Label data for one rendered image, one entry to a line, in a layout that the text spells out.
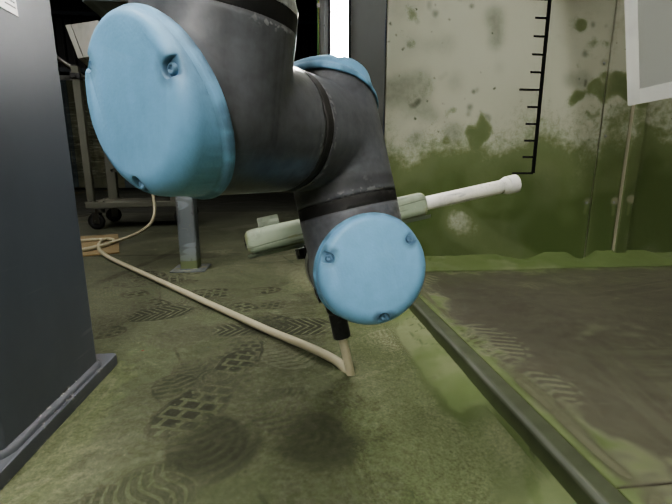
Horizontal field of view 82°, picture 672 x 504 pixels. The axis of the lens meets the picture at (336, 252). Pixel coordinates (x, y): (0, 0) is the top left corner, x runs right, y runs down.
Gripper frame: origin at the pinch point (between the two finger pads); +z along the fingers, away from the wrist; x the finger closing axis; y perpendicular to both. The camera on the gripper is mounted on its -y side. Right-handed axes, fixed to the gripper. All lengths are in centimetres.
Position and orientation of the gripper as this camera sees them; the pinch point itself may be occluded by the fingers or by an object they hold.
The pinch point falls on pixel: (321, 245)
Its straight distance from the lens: 66.5
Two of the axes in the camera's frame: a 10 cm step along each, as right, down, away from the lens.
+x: 9.6, -2.3, 1.3
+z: -1.4, -0.2, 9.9
